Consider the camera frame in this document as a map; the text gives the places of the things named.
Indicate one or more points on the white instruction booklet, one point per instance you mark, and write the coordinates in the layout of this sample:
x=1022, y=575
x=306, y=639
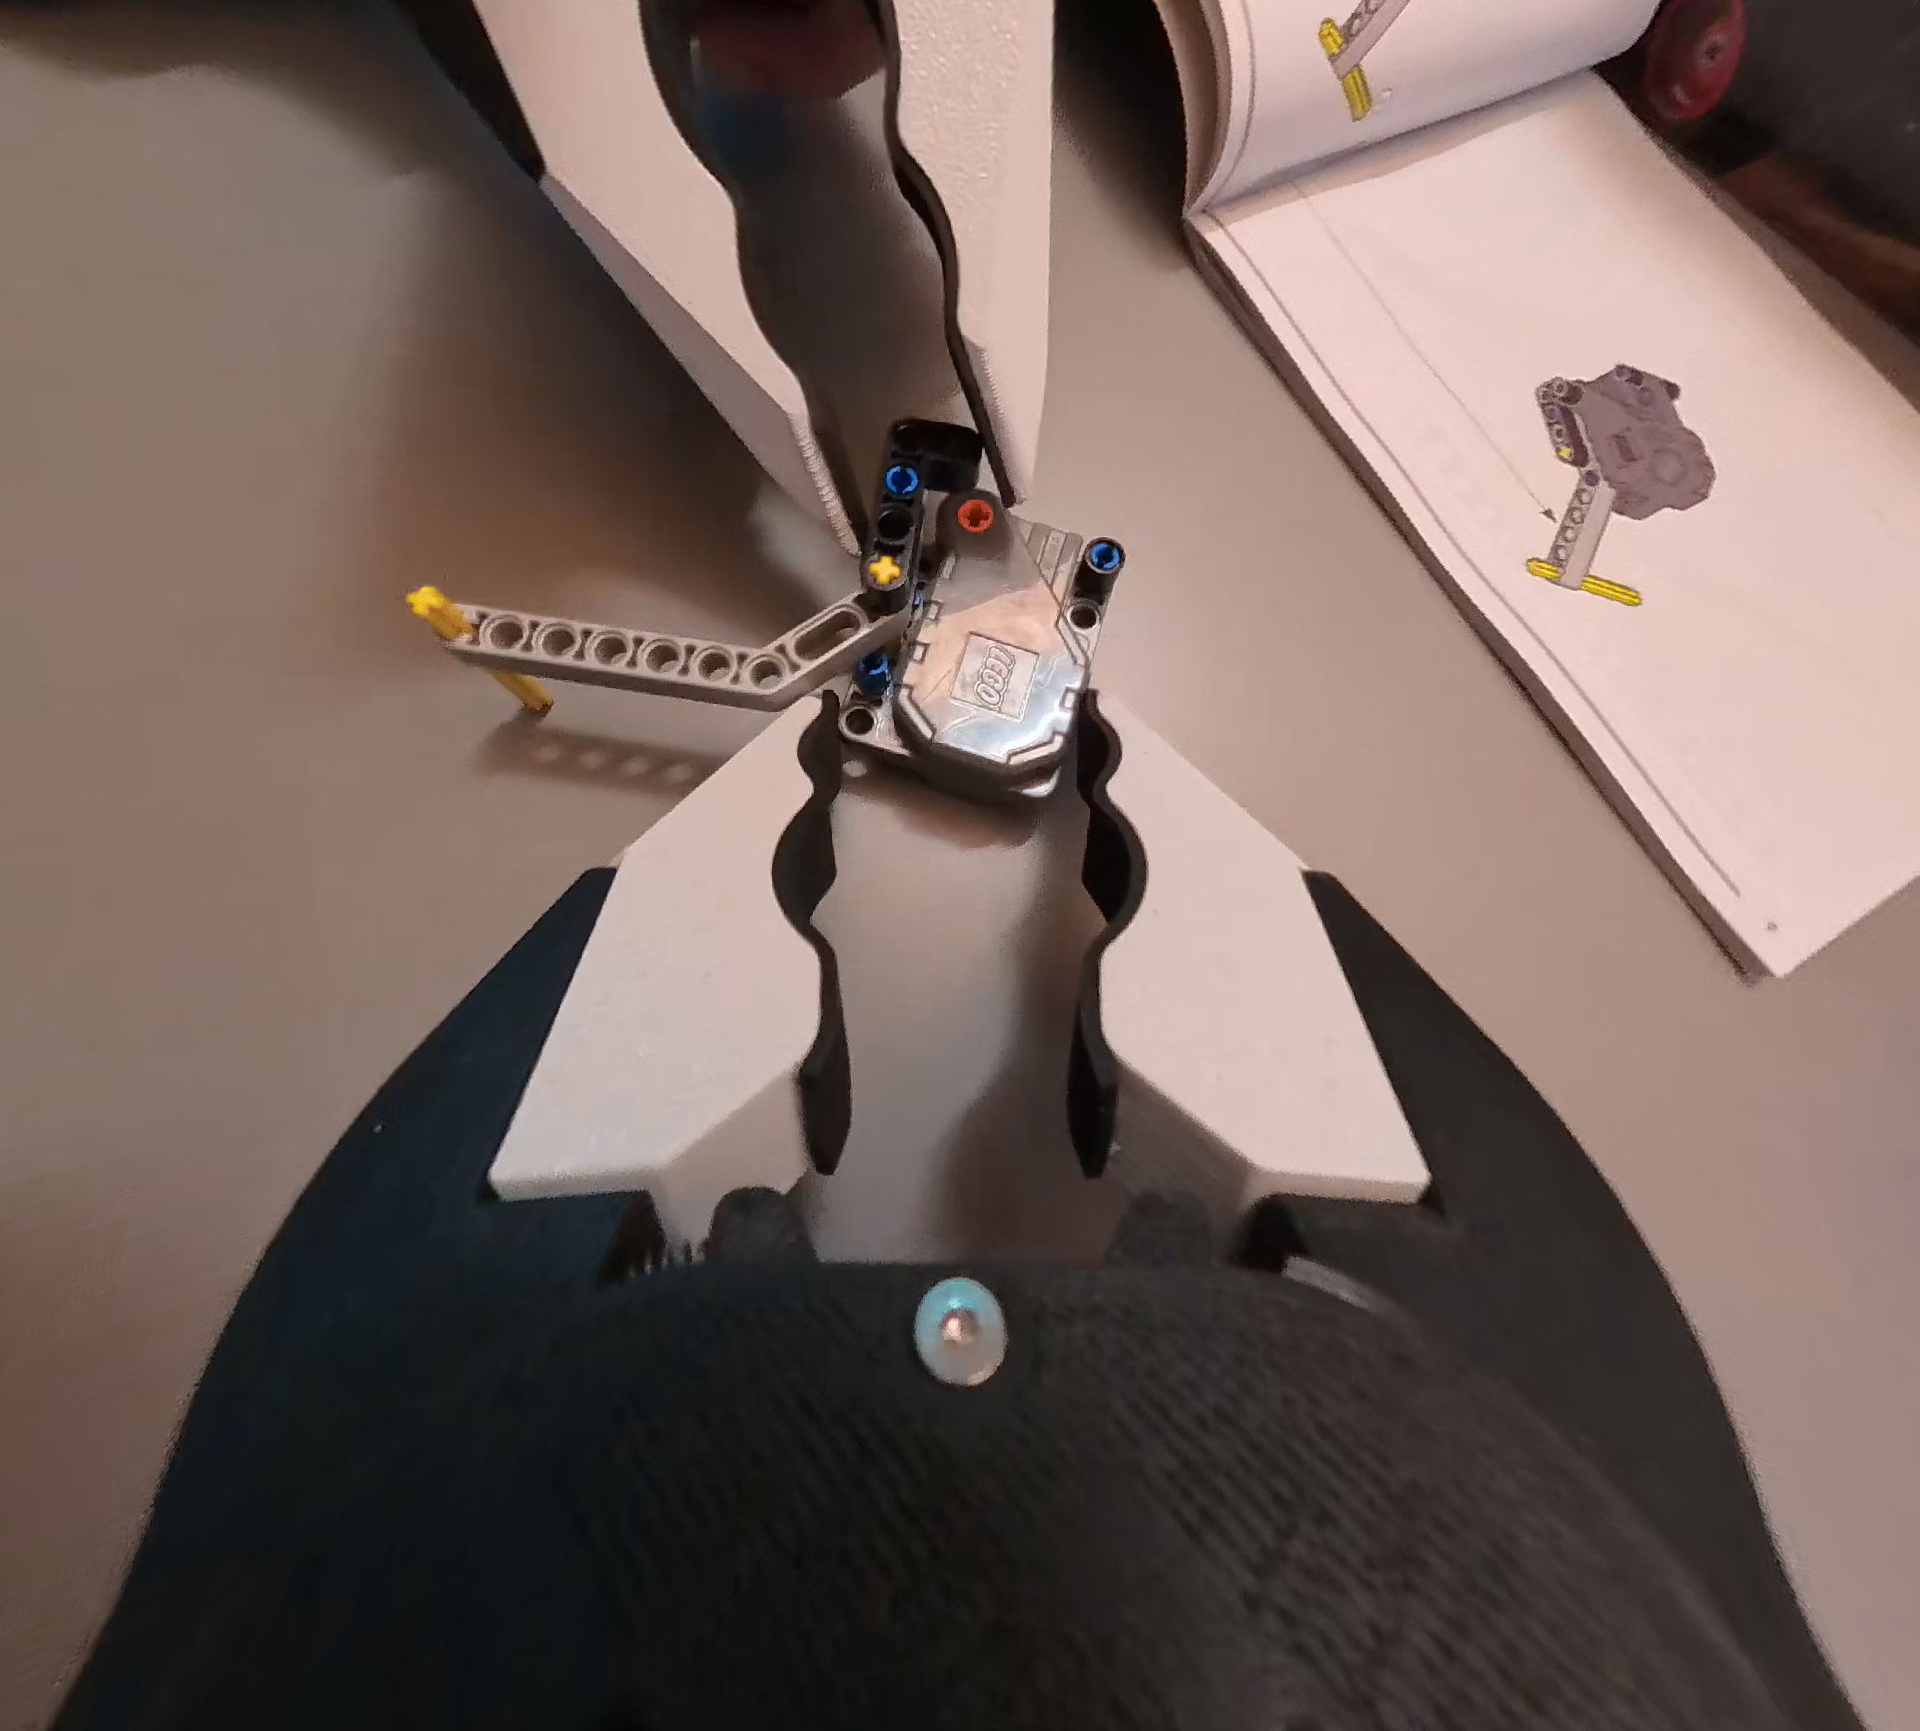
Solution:
x=1500, y=262

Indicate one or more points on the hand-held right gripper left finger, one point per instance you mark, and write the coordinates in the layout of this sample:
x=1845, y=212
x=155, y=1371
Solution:
x=660, y=996

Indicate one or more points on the person's left hand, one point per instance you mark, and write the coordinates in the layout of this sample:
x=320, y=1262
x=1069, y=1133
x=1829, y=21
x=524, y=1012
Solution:
x=787, y=43

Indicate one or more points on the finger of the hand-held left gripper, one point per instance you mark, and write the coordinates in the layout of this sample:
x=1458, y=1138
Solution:
x=974, y=113
x=600, y=113

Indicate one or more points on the grey toy brick assembly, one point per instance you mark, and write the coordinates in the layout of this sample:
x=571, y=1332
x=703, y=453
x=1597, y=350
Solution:
x=990, y=680

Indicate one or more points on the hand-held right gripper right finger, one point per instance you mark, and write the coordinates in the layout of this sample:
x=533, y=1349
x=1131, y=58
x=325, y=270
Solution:
x=1260, y=1012

